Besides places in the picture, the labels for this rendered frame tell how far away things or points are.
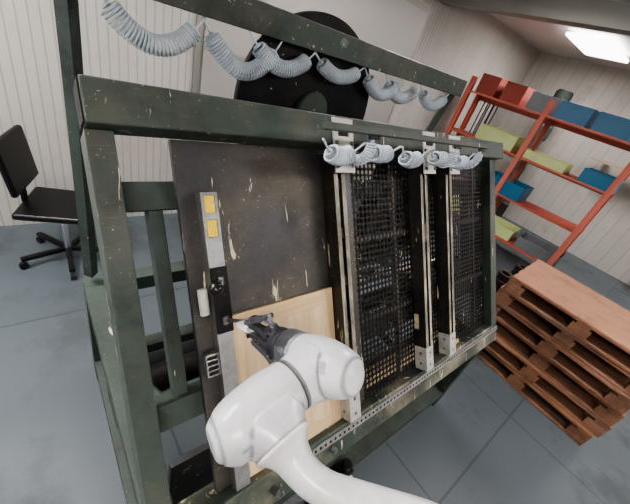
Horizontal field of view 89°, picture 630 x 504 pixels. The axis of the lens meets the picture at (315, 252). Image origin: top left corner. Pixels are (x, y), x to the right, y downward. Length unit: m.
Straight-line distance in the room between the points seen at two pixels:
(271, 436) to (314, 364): 0.13
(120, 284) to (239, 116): 0.55
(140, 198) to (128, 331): 0.35
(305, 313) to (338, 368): 0.65
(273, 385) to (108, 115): 0.68
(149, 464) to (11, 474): 1.40
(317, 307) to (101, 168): 0.81
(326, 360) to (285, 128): 0.73
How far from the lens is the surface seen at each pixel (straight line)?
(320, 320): 1.28
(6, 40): 3.54
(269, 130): 1.05
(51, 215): 3.14
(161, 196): 1.03
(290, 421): 0.58
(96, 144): 0.94
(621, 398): 3.58
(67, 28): 1.38
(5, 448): 2.53
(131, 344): 0.96
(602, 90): 8.72
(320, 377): 0.61
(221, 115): 0.99
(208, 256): 0.99
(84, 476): 2.35
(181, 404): 1.16
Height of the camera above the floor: 2.13
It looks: 32 degrees down
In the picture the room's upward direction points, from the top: 19 degrees clockwise
